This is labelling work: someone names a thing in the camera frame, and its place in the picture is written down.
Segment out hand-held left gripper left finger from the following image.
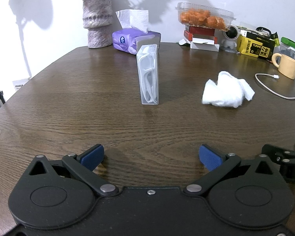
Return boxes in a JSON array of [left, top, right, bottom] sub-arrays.
[[27, 144, 120, 197]]

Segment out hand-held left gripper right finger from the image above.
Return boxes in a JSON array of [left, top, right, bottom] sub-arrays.
[[183, 144, 274, 197]]

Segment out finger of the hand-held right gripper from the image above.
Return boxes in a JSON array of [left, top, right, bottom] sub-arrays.
[[262, 144, 295, 163]]

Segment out white cloth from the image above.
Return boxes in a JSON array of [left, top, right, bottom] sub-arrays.
[[202, 70, 256, 109]]

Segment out clear floss pick container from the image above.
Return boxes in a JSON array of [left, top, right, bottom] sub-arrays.
[[136, 43, 160, 106]]

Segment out green lidded clear container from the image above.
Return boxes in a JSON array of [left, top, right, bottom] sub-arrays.
[[280, 37, 295, 77]]

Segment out beige mug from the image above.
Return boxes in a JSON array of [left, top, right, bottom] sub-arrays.
[[271, 53, 295, 80]]

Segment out green snack packet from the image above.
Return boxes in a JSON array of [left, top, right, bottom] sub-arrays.
[[270, 31, 281, 47]]

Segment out yellow black box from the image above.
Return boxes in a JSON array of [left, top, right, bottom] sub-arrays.
[[236, 33, 276, 61]]

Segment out white red cardboard box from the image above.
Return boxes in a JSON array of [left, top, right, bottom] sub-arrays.
[[179, 30, 221, 53]]

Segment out purple tissue pack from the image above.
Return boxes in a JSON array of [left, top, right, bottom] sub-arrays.
[[112, 9, 162, 55]]

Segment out white astronaut figurine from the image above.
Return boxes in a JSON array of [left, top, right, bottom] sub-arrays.
[[222, 25, 240, 52]]

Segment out white box with clutter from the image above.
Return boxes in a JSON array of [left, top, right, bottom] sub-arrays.
[[237, 23, 271, 39]]

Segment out dark red box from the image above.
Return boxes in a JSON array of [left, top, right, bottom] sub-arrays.
[[185, 25, 216, 35]]

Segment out grey knitted vase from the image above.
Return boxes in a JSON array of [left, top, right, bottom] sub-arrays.
[[82, 0, 113, 49]]

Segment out clear clamshell with orange food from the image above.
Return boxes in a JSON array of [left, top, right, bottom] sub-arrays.
[[175, 2, 237, 32]]

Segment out white charging cable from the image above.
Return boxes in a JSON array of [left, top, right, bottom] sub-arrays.
[[255, 73, 295, 101]]

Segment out white wall socket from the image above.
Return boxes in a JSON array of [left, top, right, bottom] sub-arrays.
[[12, 78, 31, 90]]

